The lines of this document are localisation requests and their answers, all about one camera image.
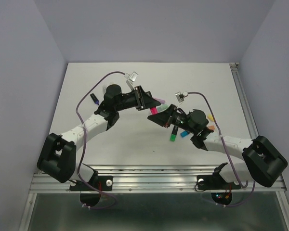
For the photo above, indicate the purple black highlighter body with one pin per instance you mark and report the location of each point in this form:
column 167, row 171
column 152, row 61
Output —
column 95, row 99

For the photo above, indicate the yellow highlighter cap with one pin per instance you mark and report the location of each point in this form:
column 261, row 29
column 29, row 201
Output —
column 210, row 117

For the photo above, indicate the pink black highlighter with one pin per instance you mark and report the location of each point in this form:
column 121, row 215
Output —
column 153, row 110

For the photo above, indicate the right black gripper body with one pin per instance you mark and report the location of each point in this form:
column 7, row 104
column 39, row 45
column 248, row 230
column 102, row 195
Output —
column 181, row 121

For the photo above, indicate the pink pastel highlighter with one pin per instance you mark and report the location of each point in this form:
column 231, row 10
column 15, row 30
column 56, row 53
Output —
column 160, row 100

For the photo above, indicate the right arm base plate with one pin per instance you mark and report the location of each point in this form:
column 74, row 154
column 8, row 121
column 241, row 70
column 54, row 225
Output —
column 211, row 182

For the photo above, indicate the green black highlighter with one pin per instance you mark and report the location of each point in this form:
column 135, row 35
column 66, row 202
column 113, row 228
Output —
column 174, row 133

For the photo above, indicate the aluminium right side rail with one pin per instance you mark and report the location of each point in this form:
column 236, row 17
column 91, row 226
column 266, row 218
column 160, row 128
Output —
column 244, row 101

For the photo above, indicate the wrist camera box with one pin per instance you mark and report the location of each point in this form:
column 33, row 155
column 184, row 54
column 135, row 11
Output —
column 130, row 79
column 180, row 96

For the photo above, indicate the peach highlighter cap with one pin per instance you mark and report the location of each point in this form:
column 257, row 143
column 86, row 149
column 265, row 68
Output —
column 211, row 127

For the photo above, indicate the blue black highlighter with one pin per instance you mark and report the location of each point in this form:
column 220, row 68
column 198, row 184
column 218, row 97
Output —
column 184, row 133

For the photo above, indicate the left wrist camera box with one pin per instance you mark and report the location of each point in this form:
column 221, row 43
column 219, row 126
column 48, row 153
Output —
column 130, row 79

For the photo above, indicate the aluminium front rail frame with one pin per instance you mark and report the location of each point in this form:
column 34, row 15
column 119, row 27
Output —
column 124, row 179

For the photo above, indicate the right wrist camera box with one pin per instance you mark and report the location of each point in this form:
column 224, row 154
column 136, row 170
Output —
column 180, row 96

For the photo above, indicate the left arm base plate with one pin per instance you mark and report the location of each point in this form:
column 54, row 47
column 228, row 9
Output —
column 91, row 186

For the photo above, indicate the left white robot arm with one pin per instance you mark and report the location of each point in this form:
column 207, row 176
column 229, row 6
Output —
column 58, row 157

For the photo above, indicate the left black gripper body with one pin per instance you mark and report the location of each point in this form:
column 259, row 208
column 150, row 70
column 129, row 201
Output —
column 129, row 99

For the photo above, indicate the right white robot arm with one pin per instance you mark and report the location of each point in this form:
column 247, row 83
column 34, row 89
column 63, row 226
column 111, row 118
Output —
column 260, row 160

